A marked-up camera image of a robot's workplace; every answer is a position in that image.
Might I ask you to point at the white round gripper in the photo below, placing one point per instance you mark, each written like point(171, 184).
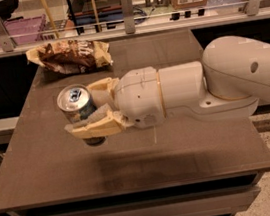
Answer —
point(139, 97)

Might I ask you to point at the redbull can blue silver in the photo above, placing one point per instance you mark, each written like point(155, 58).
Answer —
point(76, 103)

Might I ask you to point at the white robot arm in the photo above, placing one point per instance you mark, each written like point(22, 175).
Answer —
point(229, 81)

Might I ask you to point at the brown chip bag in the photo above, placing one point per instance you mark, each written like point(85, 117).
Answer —
point(71, 56)

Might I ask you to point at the purple plastic crate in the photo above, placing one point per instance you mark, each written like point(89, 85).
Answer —
point(26, 30)

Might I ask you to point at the middle metal railing post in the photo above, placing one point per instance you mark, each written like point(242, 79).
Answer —
point(127, 8)

